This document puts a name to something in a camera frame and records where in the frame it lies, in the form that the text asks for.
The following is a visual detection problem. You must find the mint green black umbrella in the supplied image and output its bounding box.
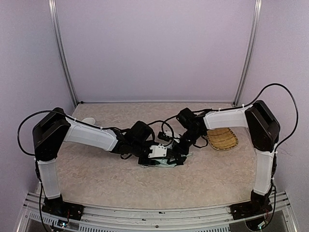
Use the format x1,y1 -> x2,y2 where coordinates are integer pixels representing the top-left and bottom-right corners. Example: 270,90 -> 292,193
141,153 -> 193,168

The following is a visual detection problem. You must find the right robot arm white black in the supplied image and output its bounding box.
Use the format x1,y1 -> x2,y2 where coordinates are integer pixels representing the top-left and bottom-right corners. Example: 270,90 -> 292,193
172,100 -> 281,205

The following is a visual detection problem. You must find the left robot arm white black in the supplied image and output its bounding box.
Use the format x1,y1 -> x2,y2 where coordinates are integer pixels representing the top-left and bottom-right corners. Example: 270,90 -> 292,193
32,107 -> 158,202

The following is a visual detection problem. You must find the woven bamboo tray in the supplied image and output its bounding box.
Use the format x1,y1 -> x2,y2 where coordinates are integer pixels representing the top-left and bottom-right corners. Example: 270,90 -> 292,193
207,128 -> 239,151

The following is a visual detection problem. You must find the white blue enamel pitcher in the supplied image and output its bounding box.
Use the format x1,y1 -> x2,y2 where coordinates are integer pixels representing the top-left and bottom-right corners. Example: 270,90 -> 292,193
82,117 -> 96,125

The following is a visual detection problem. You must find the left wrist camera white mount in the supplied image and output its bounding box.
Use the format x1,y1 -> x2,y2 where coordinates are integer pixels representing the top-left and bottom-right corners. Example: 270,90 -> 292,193
148,145 -> 167,159

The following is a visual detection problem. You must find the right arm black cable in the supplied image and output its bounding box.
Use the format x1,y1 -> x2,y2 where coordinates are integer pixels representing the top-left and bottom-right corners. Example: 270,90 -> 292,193
241,83 -> 299,145

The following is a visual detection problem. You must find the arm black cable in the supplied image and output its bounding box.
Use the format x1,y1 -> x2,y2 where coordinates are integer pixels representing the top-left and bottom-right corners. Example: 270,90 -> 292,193
16,110 -> 114,157
241,83 -> 299,145

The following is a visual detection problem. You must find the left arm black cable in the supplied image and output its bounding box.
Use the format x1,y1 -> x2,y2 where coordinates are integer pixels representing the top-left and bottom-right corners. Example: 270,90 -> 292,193
16,110 -> 114,157

